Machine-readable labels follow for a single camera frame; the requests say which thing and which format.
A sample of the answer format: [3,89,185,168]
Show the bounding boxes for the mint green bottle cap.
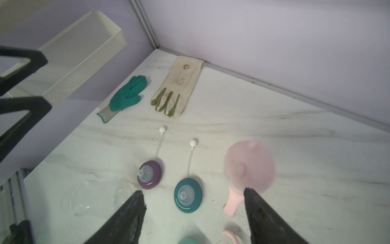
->
[177,237,199,244]

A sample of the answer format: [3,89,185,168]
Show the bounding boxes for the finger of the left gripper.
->
[1,96,52,161]
[1,46,48,96]

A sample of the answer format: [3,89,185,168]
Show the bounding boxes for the clear baby bottle far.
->
[63,180,133,218]

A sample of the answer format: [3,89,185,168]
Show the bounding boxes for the lower white mesh shelf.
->
[7,10,127,107]

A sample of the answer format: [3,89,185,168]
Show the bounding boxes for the purple nipple collar far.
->
[136,126,168,190]

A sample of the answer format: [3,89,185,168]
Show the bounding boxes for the beige glove green fingertips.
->
[150,56,204,117]

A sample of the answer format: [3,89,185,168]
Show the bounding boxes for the teal nipple collar with straw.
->
[174,139,203,214]

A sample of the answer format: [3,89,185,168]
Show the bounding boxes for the green rubber glove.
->
[97,75,147,123]

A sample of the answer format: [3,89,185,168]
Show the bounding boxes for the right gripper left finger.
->
[86,190,147,244]

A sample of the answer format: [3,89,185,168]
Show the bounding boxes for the pink bottle handle ring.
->
[222,186,245,218]

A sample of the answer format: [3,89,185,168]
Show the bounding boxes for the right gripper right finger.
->
[244,188,308,244]

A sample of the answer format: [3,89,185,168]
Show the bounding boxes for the pink bottle cap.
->
[224,140,276,194]

